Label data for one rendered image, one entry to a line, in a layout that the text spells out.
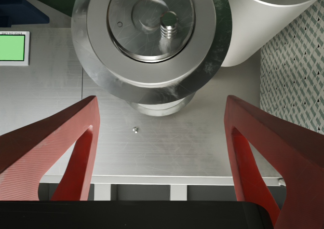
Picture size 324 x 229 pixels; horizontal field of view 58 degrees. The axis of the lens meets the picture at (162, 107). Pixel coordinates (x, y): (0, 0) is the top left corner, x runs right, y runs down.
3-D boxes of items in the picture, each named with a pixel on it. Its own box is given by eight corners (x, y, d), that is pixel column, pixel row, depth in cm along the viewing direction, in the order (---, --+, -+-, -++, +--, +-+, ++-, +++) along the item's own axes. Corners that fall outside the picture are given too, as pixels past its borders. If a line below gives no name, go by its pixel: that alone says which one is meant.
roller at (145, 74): (216, -43, 26) (216, 85, 25) (190, 42, 52) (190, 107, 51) (87, -44, 26) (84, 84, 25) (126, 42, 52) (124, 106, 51)
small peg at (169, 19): (162, 30, 22) (157, 12, 22) (162, 41, 25) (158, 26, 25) (180, 25, 22) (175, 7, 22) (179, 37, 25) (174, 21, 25)
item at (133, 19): (148, -46, 25) (213, 12, 25) (149, -33, 27) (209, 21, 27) (87, 17, 25) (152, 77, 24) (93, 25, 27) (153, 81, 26)
